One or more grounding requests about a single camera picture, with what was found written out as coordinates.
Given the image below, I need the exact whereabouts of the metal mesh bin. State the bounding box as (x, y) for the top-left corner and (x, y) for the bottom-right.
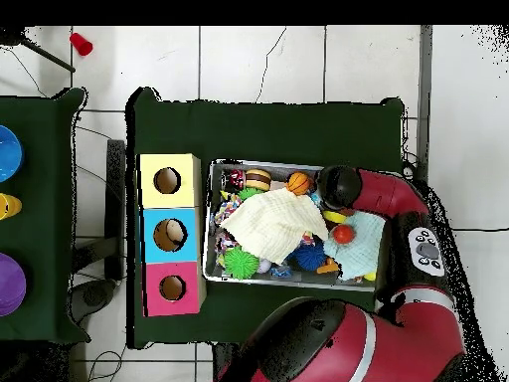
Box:
(201, 158), (389, 293)

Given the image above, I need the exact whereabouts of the cream waffle cloth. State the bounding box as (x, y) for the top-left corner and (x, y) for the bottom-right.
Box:
(219, 186), (330, 266)

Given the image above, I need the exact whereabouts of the colourful patterned wrapper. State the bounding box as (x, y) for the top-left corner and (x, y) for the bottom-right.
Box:
(213, 193), (243, 256)

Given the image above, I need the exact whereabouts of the toy hamburger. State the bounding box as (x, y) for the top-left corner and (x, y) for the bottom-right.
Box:
(245, 168), (273, 192)

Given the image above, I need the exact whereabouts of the orange toy basketball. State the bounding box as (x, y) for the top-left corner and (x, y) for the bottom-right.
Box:
(285, 171), (312, 197)

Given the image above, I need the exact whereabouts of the green spiky ball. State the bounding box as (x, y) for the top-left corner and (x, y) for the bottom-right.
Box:
(222, 245), (260, 281)

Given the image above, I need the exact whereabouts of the blue spiky ball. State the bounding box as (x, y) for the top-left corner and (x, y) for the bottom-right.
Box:
(291, 240), (328, 273)

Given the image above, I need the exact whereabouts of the yellow toy banana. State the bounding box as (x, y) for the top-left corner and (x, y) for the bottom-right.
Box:
(321, 209), (348, 225)

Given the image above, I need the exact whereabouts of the plain orange-red ball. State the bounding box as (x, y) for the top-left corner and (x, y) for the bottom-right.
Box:
(331, 223), (356, 246)

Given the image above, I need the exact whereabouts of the mint green waffle cloth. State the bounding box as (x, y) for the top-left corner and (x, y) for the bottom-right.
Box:
(322, 210), (387, 281)

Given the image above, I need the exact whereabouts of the grey round base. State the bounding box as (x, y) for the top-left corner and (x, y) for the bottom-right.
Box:
(69, 278), (117, 324)

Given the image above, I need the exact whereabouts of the dark green side tablecloth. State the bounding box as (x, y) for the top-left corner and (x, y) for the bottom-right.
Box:
(0, 87), (91, 344)

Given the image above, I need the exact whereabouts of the red plastic cup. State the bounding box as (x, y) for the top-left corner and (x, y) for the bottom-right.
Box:
(69, 32), (94, 57)

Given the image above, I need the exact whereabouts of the yellow plastic cup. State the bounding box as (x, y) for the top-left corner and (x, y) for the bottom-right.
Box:
(0, 192), (23, 221)

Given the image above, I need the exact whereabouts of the blue bowl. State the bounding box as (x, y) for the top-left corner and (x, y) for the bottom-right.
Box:
(0, 124), (25, 184)

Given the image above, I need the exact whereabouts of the purple bowl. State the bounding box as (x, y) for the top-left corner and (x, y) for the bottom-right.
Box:
(0, 252), (28, 318)

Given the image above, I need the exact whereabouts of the black tripod leg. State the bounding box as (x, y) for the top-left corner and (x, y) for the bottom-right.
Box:
(0, 26), (77, 74)

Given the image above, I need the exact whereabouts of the black furniture frame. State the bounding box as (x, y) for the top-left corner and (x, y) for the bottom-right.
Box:
(71, 138), (127, 280)

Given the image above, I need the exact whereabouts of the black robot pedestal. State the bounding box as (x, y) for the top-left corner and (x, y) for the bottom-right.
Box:
(212, 341), (248, 382)

